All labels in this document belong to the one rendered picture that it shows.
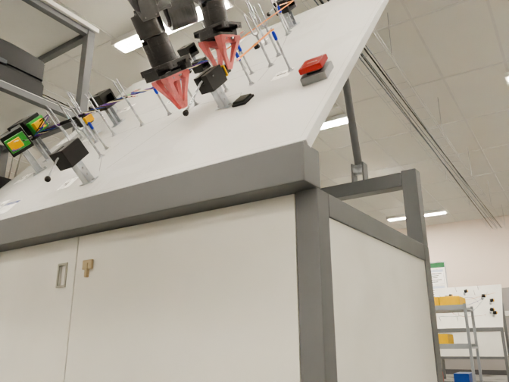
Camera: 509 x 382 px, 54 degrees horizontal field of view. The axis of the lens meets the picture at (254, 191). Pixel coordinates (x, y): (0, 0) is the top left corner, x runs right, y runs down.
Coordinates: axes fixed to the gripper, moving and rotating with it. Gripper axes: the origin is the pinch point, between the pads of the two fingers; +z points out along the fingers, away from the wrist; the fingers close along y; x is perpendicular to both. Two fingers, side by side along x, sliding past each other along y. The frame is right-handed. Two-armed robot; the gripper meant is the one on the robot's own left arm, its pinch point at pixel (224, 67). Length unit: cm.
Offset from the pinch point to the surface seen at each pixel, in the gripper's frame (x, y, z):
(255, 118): 11.9, -17.3, 13.4
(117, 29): -189, 303, -94
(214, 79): 6.1, -2.2, 3.1
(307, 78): 2.2, -24.1, 7.4
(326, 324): 30, -40, 45
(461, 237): -1019, 337, 339
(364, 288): 13, -37, 46
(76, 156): 29.4, 21.7, 14.4
